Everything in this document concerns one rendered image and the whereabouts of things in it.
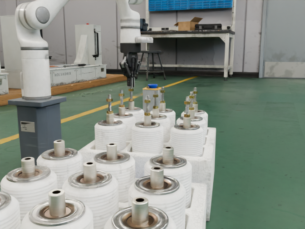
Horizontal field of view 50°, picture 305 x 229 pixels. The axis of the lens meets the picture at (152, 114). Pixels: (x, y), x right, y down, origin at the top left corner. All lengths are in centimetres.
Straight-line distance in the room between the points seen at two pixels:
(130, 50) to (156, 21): 510
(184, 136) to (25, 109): 57
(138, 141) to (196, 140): 17
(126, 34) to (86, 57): 341
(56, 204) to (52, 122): 77
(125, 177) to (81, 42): 401
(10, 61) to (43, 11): 248
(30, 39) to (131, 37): 34
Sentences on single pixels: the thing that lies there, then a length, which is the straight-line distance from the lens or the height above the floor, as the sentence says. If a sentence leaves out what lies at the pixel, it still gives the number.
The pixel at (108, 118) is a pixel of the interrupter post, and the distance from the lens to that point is 100.
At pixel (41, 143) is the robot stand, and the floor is 15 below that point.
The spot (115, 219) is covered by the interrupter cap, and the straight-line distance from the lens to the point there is 46.
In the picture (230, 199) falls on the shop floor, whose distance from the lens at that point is 112.
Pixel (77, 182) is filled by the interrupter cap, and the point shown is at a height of 25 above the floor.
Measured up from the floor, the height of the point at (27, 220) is 25.
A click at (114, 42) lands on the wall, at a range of 660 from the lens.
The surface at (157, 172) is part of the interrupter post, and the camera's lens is 54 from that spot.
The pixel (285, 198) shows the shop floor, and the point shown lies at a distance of 118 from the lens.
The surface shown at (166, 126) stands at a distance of 107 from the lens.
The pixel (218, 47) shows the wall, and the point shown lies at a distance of 595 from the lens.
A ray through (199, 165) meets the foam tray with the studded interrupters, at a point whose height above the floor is 17.
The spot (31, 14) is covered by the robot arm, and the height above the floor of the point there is 58.
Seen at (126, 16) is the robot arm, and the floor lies 58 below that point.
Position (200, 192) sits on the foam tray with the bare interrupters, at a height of 18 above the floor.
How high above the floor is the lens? 47
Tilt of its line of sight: 11 degrees down
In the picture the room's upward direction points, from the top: straight up
